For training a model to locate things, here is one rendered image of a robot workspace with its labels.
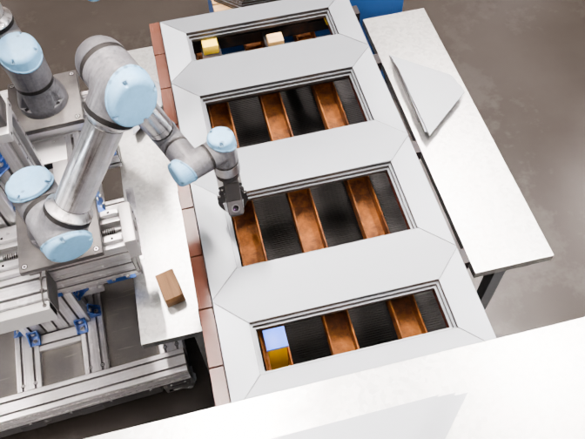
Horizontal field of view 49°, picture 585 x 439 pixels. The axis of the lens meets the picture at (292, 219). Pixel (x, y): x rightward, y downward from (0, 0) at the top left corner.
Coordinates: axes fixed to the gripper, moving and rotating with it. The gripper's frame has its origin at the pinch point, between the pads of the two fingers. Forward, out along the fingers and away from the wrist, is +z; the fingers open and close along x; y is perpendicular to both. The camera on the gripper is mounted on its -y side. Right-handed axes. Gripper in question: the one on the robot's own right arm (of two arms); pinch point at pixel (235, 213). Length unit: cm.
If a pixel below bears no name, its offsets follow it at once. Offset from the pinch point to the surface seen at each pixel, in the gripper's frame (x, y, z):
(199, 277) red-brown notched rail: 14.5, -17.3, 3.3
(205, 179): 6.9, 15.8, 0.7
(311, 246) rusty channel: -22.3, -6.8, 17.8
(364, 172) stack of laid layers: -44.0, 7.6, 2.9
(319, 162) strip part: -30.5, 13.5, 0.8
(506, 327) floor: -101, -26, 86
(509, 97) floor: -154, 93, 86
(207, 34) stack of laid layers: -5, 86, 3
